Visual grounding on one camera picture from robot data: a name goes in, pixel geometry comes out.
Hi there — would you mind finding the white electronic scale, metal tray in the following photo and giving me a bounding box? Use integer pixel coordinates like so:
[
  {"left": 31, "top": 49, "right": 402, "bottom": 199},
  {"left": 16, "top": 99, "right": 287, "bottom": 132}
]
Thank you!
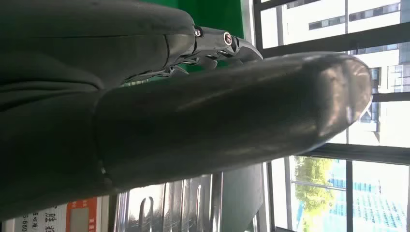
[{"left": 1, "top": 173, "right": 223, "bottom": 232}]

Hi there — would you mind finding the dark window frame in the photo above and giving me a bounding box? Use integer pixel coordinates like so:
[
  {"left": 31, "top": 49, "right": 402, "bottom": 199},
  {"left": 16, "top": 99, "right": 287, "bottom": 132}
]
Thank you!
[{"left": 254, "top": 0, "right": 410, "bottom": 232}]

